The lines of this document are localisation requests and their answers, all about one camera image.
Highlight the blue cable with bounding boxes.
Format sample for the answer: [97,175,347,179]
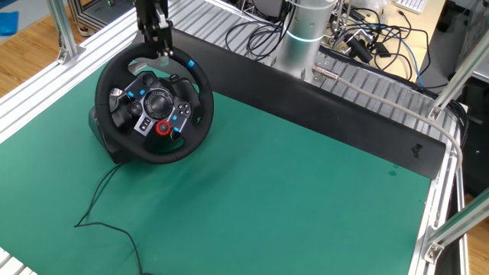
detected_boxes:
[357,18,425,88]

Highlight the black looped cable bundle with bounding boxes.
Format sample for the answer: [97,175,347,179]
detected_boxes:
[224,0,297,65]

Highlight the black table mat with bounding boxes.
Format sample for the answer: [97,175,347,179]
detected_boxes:
[131,28,447,180]

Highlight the black cylindrical device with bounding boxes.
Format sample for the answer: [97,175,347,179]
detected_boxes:
[345,35,374,65]

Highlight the black white striped frame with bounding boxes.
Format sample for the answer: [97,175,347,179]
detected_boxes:
[68,0,137,37]

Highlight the light wooden desk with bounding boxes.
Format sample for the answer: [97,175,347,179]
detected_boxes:
[339,0,448,83]

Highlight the black racing steering wheel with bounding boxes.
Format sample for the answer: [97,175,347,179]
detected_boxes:
[94,40,215,166]

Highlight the grey corrugated conduit cable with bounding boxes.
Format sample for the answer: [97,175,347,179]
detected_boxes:
[312,63,464,173]

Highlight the aluminium frame post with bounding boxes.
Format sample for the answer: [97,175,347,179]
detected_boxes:
[45,0,87,65]
[422,197,489,265]
[427,28,489,121]

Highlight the thin black USB cable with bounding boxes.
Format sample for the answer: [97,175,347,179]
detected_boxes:
[73,162,154,275]

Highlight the black hanging cable bundle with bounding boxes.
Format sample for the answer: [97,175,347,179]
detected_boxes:
[445,98,470,150]

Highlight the white keyboard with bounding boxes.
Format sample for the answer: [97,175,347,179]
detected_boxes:
[393,0,428,15]

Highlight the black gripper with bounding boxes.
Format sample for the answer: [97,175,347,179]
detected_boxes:
[134,0,175,58]

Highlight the green table mat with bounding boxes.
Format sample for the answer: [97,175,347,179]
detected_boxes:
[0,63,432,275]

